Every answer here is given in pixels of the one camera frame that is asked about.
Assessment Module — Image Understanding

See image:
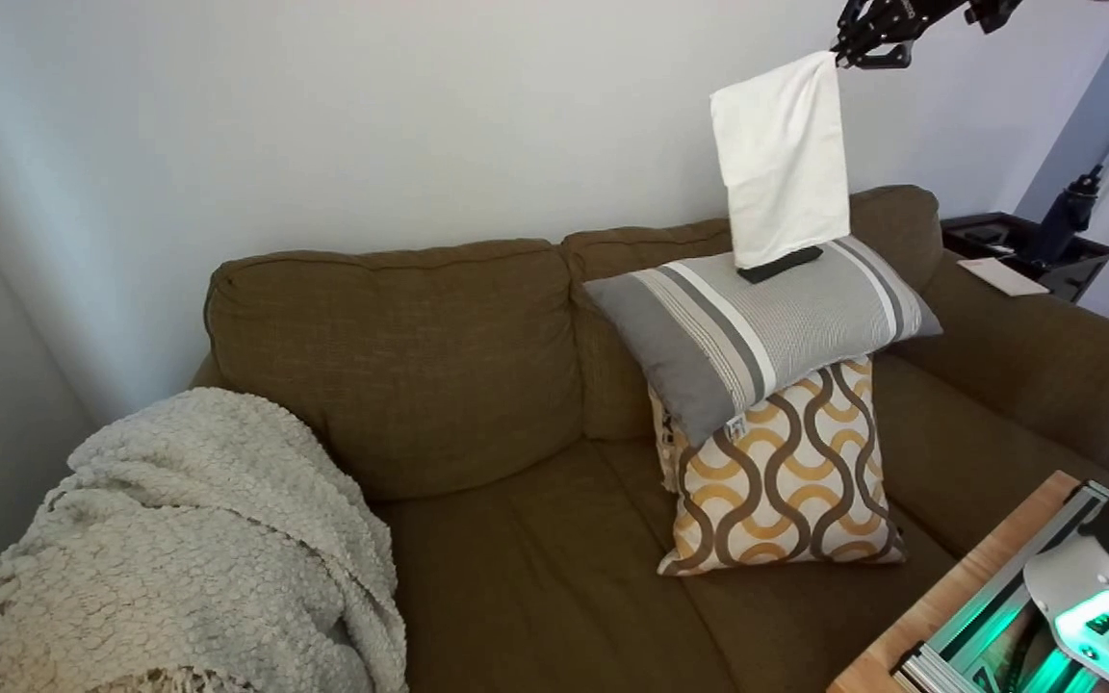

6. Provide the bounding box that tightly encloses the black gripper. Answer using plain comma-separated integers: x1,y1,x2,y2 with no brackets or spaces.
831,0,969,72

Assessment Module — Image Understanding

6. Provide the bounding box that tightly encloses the white cloth towel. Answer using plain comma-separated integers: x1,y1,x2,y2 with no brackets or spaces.
708,45,853,273

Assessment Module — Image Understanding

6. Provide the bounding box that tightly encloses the black remote control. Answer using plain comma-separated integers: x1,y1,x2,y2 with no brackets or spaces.
735,241,827,288

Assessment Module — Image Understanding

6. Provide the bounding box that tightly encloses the black upright stand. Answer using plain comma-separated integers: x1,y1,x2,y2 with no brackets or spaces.
1042,161,1105,241

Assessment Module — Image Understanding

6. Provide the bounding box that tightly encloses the white paper sheet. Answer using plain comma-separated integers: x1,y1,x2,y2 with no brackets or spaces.
954,253,1055,304

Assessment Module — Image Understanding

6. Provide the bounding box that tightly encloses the dark side table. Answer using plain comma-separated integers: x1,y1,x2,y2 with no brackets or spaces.
940,209,1109,309

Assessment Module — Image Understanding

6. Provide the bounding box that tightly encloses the grey striped pillow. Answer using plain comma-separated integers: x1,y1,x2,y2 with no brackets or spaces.
580,231,948,454

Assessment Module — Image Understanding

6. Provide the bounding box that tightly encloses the wavy patterned beige pillow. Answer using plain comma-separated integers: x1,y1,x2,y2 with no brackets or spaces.
645,355,907,582

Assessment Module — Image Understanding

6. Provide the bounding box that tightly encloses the brown fabric sofa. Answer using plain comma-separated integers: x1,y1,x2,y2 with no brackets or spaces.
192,182,1109,693

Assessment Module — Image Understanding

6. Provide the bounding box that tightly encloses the grey knitted blanket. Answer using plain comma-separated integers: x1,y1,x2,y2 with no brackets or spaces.
0,383,413,693

